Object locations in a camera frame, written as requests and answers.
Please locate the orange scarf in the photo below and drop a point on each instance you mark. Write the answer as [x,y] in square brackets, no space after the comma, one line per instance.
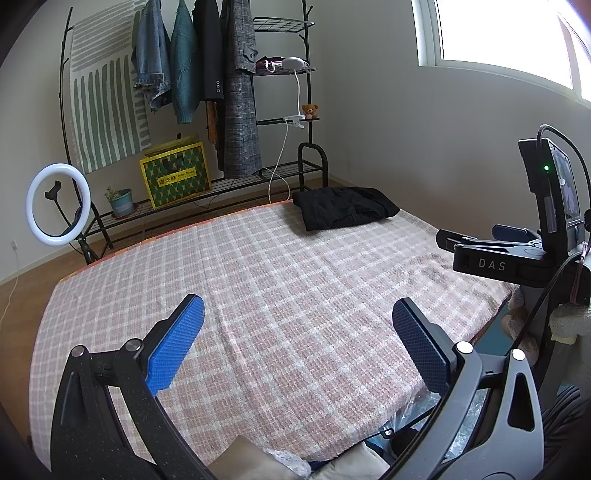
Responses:
[211,122]

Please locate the person's striped grey clothing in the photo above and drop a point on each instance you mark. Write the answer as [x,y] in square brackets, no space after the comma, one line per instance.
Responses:
[568,424]

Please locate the grey plaid coat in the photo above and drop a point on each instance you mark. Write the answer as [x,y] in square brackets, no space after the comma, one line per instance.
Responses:
[240,129]

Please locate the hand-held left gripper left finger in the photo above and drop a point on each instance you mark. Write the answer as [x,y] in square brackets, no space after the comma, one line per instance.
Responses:
[173,341]

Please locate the teal knit sweater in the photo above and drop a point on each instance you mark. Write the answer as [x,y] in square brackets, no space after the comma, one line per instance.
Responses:
[184,69]

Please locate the blue denim jacket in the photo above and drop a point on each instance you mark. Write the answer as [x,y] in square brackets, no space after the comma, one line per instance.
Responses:
[150,55]

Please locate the black metal clothes rack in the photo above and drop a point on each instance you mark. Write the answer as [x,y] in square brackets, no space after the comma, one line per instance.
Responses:
[324,170]

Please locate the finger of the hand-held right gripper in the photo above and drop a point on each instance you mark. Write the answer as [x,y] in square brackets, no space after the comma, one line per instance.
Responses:
[512,232]
[450,241]

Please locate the person's right hand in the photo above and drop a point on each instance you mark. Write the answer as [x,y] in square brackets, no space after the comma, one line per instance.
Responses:
[572,323]

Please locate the pink dark folded cloth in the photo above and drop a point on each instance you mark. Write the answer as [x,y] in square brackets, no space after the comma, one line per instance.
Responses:
[270,63]

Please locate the window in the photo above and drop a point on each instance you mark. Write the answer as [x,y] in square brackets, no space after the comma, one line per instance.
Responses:
[498,37]

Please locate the small potted plant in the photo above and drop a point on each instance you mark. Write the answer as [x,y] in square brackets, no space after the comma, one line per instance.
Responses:
[121,203]

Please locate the beige garment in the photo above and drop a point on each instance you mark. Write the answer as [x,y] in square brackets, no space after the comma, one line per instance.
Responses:
[240,461]

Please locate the yellow green patterned box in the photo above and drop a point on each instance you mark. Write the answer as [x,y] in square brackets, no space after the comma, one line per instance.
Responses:
[178,177]

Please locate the pink plaid blanket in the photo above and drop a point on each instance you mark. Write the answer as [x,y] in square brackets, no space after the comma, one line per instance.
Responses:
[277,300]

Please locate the grey striped white cloth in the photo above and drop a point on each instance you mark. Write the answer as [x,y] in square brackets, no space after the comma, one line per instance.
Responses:
[106,115]

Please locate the black blazer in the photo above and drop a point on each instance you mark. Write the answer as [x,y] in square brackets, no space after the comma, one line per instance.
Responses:
[210,55]

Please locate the black sweater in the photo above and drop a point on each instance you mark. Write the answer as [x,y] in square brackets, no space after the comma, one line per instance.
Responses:
[341,207]

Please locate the fuzzy white slipper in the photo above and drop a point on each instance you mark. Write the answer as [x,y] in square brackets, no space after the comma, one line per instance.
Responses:
[519,327]

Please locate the brown teddy bear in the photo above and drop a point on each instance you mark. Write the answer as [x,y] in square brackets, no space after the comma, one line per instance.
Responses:
[310,110]

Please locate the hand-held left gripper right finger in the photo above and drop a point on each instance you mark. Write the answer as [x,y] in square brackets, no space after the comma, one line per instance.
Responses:
[418,341]

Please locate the white clip lamp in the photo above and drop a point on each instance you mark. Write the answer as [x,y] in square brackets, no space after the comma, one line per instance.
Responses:
[295,62]

